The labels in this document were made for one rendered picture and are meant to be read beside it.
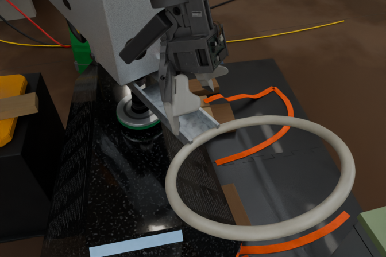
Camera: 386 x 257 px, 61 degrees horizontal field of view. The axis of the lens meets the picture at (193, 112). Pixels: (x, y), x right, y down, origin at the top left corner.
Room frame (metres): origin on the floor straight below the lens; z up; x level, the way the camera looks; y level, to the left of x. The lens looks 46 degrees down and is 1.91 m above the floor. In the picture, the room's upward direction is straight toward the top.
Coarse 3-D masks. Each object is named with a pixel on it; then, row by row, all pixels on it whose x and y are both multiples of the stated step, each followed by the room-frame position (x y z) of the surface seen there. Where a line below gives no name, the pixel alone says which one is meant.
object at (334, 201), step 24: (240, 120) 0.73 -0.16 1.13; (264, 120) 0.71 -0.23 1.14; (288, 120) 0.68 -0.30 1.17; (192, 144) 0.64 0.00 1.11; (336, 144) 0.53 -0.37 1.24; (168, 168) 0.54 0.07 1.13; (168, 192) 0.44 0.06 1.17; (336, 192) 0.37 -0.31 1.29; (192, 216) 0.35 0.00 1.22; (312, 216) 0.31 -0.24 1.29; (240, 240) 0.28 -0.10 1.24
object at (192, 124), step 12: (156, 72) 0.99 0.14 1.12; (132, 84) 0.92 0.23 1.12; (156, 84) 0.97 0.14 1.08; (144, 96) 0.85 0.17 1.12; (156, 96) 0.90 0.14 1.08; (156, 108) 0.79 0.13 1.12; (180, 120) 0.77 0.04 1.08; (192, 120) 0.77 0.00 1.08; (204, 120) 0.75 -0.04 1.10; (180, 132) 0.68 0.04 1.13; (192, 132) 0.71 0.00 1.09
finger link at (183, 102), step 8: (176, 80) 0.38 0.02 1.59; (184, 80) 0.37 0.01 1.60; (176, 88) 0.37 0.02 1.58; (184, 88) 0.36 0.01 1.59; (176, 96) 0.36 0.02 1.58; (184, 96) 0.35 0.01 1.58; (192, 96) 0.35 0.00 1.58; (168, 104) 0.35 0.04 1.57; (176, 104) 0.35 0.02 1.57; (184, 104) 0.35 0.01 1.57; (192, 104) 0.34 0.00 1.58; (200, 104) 0.34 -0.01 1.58; (168, 112) 0.34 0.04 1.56; (176, 112) 0.34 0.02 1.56; (184, 112) 0.34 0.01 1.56; (168, 120) 0.34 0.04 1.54; (176, 120) 0.34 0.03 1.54; (176, 128) 0.33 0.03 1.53
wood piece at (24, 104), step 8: (16, 96) 1.16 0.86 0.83; (24, 96) 1.16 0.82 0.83; (32, 96) 1.16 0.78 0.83; (0, 104) 1.11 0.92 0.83; (8, 104) 1.11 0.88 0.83; (16, 104) 1.11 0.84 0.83; (24, 104) 1.11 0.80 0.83; (32, 104) 1.11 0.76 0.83; (0, 112) 1.06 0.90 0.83; (8, 112) 1.07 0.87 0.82; (16, 112) 1.08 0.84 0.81; (24, 112) 1.09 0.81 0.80; (32, 112) 1.10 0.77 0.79
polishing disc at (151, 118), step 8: (128, 96) 1.11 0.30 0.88; (120, 104) 1.05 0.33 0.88; (128, 104) 1.05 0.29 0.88; (120, 112) 1.00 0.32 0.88; (128, 112) 1.00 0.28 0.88; (152, 112) 1.00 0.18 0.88; (128, 120) 0.95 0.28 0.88; (136, 120) 0.95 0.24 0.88; (144, 120) 0.95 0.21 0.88; (152, 120) 0.95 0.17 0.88
